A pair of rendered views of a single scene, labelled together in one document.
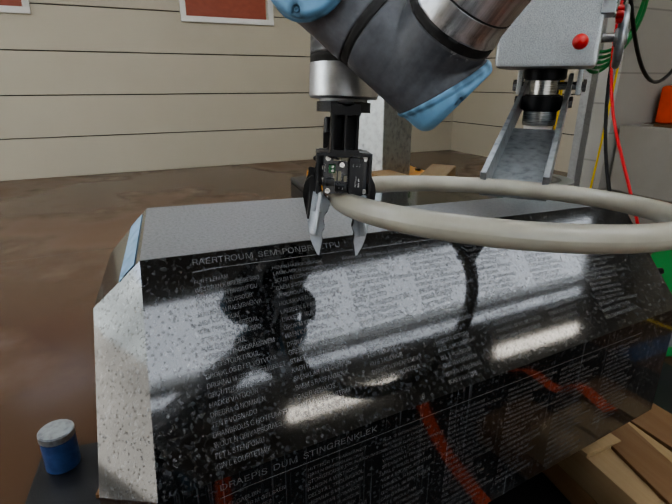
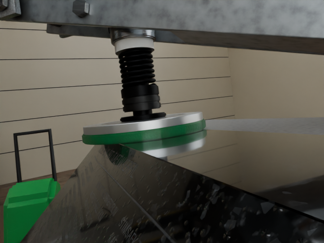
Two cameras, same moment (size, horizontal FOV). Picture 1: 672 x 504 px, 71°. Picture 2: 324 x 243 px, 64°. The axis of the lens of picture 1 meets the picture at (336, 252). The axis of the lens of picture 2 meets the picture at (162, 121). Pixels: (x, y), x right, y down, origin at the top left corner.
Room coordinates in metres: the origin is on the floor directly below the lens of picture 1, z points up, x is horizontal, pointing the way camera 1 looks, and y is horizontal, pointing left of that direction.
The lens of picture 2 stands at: (1.26, -0.05, 0.91)
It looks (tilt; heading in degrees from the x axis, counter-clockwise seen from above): 3 degrees down; 265
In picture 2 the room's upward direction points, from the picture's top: 7 degrees counter-clockwise
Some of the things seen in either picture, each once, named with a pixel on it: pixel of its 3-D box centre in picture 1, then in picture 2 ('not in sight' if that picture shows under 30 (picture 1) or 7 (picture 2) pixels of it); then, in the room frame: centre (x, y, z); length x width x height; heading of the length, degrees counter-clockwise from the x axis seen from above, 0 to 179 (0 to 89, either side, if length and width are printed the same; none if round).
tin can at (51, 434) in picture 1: (59, 446); not in sight; (1.17, 0.85, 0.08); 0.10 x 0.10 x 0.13
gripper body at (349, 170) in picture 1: (342, 149); not in sight; (0.64, -0.01, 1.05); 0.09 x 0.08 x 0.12; 3
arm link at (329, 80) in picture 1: (346, 84); not in sight; (0.65, -0.01, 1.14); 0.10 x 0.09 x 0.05; 93
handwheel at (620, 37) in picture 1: (604, 37); not in sight; (1.31, -0.68, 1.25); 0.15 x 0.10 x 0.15; 154
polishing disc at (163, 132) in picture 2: not in sight; (143, 124); (1.26, -0.52, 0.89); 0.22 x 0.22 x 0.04
